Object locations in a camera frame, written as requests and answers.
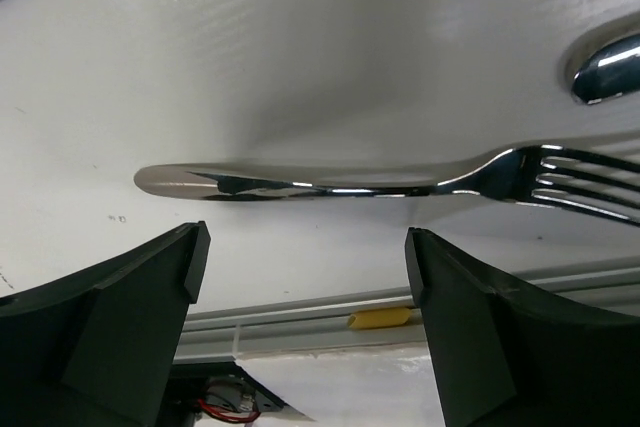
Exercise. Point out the yellow rail end cap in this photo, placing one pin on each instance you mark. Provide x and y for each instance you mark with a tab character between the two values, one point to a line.
379	318

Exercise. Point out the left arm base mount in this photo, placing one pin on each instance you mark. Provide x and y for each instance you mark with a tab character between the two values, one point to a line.
221	391

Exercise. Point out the aluminium front rail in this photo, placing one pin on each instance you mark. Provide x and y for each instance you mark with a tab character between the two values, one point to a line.
323	323

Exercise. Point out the silver fork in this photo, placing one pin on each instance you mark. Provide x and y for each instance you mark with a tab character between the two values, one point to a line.
538	175

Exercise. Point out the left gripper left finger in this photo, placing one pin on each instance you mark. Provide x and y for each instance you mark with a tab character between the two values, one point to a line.
95	348

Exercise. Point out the silver table knife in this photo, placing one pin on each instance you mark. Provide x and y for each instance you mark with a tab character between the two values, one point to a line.
612	71

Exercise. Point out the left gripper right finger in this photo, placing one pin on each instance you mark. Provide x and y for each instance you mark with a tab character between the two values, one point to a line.
508	353

